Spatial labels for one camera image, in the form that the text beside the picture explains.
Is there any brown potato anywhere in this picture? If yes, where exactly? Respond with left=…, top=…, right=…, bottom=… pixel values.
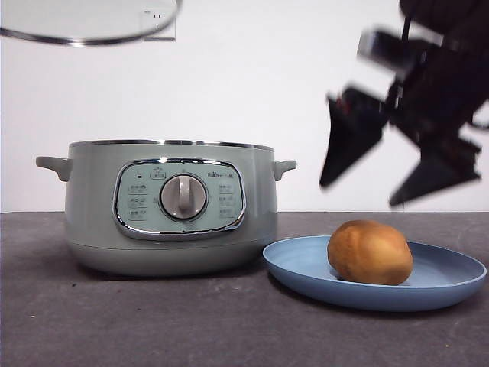
left=327, top=219, right=414, bottom=287

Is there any glass lid with green knob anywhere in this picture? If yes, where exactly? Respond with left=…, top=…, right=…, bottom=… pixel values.
left=0, top=0, right=183, bottom=47

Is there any blue round plate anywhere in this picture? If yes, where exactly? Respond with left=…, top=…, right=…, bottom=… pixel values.
left=262, top=235, right=487, bottom=313

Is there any pale green electric steamer pot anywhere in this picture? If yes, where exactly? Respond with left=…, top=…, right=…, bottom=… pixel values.
left=35, top=139, right=298, bottom=278

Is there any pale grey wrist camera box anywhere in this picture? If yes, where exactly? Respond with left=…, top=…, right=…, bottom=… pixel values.
left=358, top=27, right=444, bottom=73

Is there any black camera cable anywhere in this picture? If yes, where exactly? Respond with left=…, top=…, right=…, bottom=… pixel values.
left=399, top=9, right=416, bottom=83

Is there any white wall socket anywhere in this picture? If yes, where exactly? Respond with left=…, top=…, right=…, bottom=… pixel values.
left=143, top=9, right=176, bottom=42

